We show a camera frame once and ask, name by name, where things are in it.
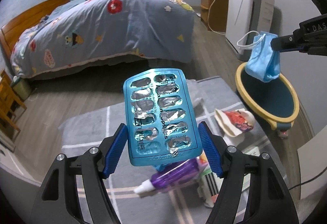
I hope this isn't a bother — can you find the blue blister pill pack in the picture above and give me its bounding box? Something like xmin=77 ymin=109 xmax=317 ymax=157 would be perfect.
xmin=123 ymin=68 xmax=202 ymax=166

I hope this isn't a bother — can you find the wooden chair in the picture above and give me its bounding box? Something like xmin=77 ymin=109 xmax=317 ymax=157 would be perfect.
xmin=1 ymin=69 xmax=27 ymax=141

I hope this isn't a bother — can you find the white green medicine box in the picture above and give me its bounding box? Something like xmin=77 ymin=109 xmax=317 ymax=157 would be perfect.
xmin=197 ymin=151 xmax=223 ymax=208

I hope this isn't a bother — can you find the light blue face mask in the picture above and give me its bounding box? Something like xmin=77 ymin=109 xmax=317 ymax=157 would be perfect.
xmin=237 ymin=31 xmax=280 ymax=83

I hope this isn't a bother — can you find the blue cartoon duvet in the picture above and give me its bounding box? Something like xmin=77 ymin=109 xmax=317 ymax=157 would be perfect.
xmin=10 ymin=0 xmax=195 ymax=78

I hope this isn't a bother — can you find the wooden bedside cabinet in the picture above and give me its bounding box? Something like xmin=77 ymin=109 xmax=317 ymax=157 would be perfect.
xmin=200 ymin=0 xmax=228 ymax=32

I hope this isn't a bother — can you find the wooden bed headboard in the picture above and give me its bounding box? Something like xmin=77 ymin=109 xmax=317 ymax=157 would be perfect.
xmin=1 ymin=0 xmax=70 ymax=60

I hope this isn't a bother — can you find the purple tube with white cap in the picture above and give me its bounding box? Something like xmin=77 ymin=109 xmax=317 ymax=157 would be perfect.
xmin=134 ymin=158 xmax=199 ymax=196

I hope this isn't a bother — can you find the green waste basket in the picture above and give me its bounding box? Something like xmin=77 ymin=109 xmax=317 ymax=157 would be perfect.
xmin=11 ymin=76 xmax=32 ymax=100

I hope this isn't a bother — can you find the yellow teal trash bin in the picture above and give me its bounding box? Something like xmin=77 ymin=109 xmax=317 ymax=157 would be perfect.
xmin=235 ymin=63 xmax=300 ymax=139

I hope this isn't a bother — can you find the white air purifier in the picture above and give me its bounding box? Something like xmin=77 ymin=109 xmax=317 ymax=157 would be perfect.
xmin=226 ymin=0 xmax=274 ymax=61

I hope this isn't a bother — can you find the grey rug with white lines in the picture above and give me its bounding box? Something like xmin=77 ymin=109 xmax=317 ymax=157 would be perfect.
xmin=59 ymin=69 xmax=298 ymax=223

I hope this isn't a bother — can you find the red white snack wrapper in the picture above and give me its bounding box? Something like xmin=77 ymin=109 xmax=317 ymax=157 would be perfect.
xmin=214 ymin=108 xmax=255 ymax=137

